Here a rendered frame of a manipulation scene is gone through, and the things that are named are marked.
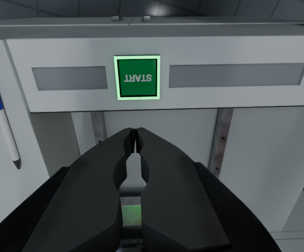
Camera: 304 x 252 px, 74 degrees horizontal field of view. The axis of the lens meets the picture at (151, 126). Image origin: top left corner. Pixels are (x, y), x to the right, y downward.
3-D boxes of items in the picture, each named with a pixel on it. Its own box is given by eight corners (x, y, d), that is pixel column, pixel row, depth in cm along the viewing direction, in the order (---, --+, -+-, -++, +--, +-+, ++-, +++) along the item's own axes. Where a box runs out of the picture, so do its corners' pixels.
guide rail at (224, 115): (203, 230, 66) (205, 240, 63) (197, 231, 66) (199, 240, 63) (232, 81, 41) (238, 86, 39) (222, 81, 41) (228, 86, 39)
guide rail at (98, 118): (120, 235, 65) (119, 244, 62) (114, 235, 65) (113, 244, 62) (100, 84, 40) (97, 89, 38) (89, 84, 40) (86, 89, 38)
